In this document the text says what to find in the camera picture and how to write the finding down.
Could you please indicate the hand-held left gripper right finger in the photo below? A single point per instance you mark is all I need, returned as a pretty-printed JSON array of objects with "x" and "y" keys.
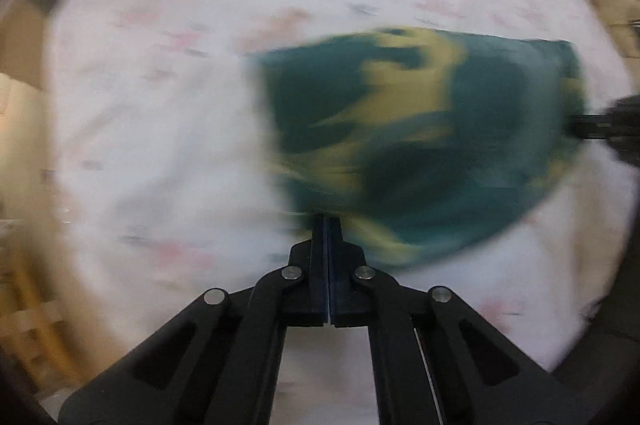
[{"x": 352, "y": 300}]

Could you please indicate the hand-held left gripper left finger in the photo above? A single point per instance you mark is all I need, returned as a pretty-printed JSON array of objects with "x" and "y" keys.
[{"x": 300, "y": 300}]

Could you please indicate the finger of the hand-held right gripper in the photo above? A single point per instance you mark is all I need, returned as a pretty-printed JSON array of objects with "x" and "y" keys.
[{"x": 592, "y": 126}]

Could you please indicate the green camouflage pants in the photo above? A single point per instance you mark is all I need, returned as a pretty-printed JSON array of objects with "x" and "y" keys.
[{"x": 415, "y": 145}]

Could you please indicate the yellow wooden stool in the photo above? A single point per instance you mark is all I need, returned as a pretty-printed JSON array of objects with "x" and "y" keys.
[{"x": 35, "y": 320}]

